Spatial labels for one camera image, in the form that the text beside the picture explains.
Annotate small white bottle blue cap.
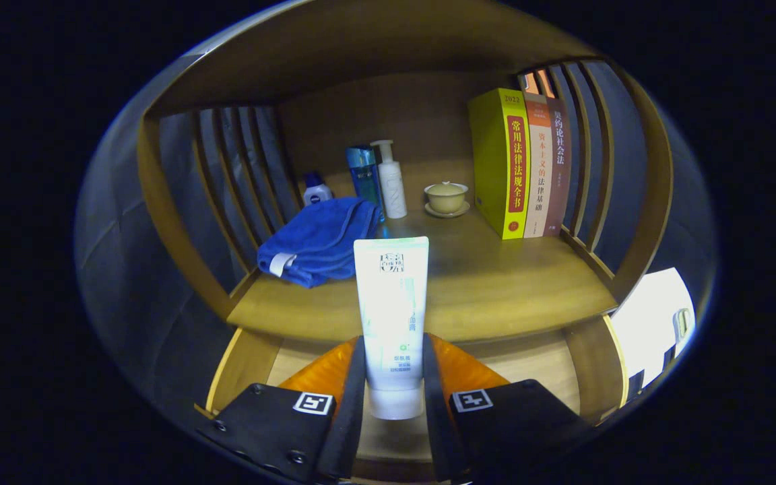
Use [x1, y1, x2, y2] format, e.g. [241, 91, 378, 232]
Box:
[302, 172, 333, 206]

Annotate wooden drawer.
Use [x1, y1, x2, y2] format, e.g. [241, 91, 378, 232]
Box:
[205, 315, 631, 482]

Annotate white pump bottle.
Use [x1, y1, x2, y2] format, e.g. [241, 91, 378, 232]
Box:
[370, 139, 408, 220]

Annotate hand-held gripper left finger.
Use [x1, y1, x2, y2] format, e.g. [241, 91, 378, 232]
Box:
[196, 335, 367, 484]

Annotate beige lidded teacup with saucer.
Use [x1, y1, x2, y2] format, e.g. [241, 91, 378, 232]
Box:
[424, 181, 471, 218]

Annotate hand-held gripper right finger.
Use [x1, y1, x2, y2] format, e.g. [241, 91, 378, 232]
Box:
[422, 332, 591, 483]

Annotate brown book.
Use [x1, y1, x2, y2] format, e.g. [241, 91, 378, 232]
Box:
[543, 96, 572, 236]

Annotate wooden countertop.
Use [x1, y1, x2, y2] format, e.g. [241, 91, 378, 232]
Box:
[226, 202, 619, 344]

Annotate black backdrop cloth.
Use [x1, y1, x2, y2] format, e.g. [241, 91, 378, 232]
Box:
[75, 61, 719, 405]

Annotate yellow book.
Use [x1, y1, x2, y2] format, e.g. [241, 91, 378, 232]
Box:
[467, 88, 531, 240]

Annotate blue folded towel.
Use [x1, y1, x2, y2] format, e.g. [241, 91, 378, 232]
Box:
[257, 197, 383, 289]

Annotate white cosmetic tube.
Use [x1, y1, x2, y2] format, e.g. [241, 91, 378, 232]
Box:
[353, 236, 430, 420]

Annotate orange and white book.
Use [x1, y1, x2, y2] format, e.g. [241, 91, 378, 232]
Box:
[519, 92, 554, 238]

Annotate wooden cabinet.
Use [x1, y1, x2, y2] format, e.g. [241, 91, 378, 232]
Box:
[135, 0, 675, 341]

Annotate white side cabinet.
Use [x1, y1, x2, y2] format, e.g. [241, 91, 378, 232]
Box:
[609, 267, 697, 405]

